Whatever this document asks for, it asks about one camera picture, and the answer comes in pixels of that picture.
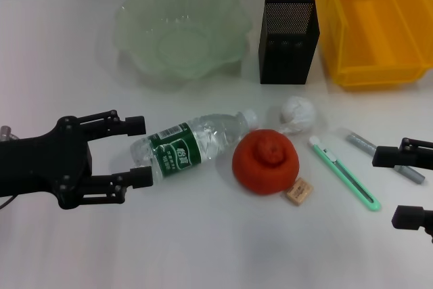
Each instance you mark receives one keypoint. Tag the clear green-label water bottle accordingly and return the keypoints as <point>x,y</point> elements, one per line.
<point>203,133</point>

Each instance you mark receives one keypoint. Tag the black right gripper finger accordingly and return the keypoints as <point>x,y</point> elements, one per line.
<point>389,157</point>
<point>407,218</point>

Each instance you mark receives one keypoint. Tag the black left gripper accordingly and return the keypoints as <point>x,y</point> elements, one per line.
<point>40,167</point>

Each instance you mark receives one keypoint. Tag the green glass fruit plate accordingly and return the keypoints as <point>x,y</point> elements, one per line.
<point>182,42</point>

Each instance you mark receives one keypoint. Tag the small tan eraser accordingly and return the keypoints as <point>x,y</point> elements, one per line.
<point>299,192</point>

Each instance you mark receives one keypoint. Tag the yellow plastic bin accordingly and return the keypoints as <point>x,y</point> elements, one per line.
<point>372,72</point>

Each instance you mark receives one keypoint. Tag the grey marker pen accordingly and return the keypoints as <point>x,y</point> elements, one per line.
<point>360,143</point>

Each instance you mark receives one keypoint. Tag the white paper ball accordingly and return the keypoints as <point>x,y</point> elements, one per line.
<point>297,113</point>

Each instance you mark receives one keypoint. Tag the mint green utility knife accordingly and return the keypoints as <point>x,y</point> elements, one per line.
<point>338,167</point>

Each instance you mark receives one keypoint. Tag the black mesh pen holder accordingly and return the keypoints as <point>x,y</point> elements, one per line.
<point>287,62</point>

